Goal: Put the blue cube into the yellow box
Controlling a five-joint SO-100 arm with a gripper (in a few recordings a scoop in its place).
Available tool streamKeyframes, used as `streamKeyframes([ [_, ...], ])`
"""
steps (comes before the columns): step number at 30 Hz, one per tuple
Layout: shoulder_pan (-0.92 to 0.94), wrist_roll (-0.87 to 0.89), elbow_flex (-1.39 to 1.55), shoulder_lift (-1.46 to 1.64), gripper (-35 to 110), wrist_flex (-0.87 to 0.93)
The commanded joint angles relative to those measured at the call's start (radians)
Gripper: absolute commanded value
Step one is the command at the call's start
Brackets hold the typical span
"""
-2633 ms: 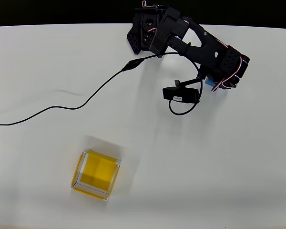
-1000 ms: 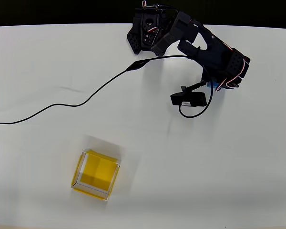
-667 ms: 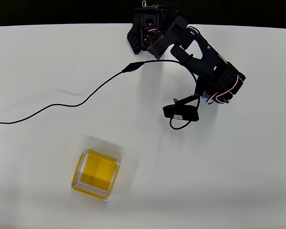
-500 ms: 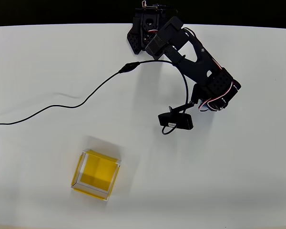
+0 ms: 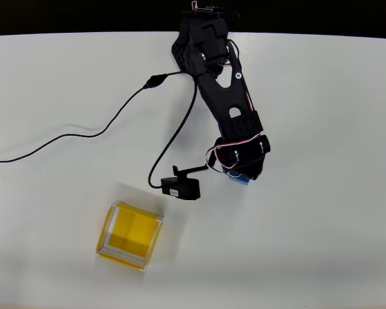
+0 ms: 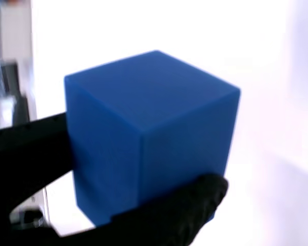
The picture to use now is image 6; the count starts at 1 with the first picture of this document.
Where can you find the blue cube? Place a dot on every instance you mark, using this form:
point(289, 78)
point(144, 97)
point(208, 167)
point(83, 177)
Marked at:
point(149, 123)

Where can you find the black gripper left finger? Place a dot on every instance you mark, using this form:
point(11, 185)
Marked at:
point(28, 159)

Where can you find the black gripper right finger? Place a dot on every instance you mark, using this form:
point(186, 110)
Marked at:
point(169, 217)

